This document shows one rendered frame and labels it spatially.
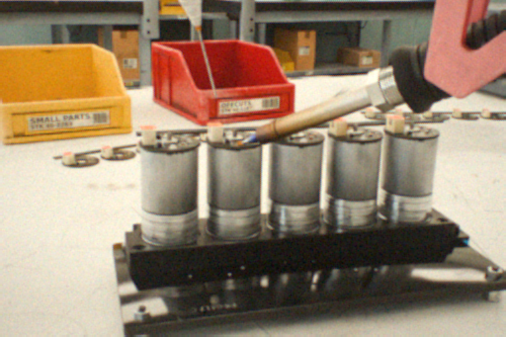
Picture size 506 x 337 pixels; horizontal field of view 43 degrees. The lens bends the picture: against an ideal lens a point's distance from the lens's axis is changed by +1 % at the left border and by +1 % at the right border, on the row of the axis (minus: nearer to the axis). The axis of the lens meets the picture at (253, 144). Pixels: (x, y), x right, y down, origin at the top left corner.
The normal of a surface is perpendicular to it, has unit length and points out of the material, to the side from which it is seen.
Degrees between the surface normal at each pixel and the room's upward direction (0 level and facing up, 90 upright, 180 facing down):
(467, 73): 99
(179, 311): 0
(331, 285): 0
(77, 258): 0
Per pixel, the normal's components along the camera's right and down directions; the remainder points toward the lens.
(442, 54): -0.55, 0.36
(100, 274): 0.03, -0.96
